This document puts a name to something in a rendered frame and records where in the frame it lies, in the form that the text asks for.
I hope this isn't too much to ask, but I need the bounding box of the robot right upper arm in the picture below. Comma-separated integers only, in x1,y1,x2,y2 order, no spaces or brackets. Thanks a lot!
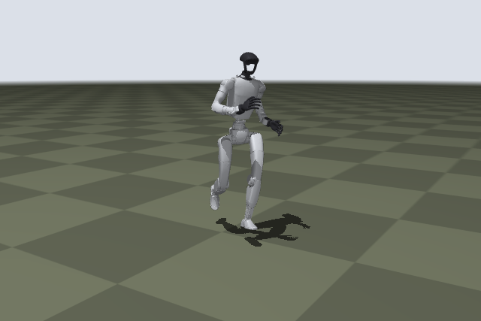
211,79,235,114

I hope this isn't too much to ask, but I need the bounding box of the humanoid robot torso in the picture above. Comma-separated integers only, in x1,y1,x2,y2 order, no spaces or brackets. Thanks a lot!
226,75,259,145

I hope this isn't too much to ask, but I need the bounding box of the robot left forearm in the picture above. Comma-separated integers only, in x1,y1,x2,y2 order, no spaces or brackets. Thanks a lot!
256,101,268,125

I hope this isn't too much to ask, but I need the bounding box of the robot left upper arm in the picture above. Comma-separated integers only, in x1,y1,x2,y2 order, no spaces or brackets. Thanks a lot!
255,80,266,107

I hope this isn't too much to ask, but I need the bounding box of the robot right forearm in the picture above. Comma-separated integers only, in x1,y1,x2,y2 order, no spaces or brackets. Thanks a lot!
212,102,239,117

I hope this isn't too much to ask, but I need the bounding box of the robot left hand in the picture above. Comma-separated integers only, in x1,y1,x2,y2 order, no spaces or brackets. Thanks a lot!
265,117,283,136

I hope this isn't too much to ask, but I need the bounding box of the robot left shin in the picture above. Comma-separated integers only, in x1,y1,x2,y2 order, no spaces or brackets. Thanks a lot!
244,180,261,221

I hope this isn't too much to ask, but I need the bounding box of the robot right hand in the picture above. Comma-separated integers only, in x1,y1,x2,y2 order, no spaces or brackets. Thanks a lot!
236,96,261,115

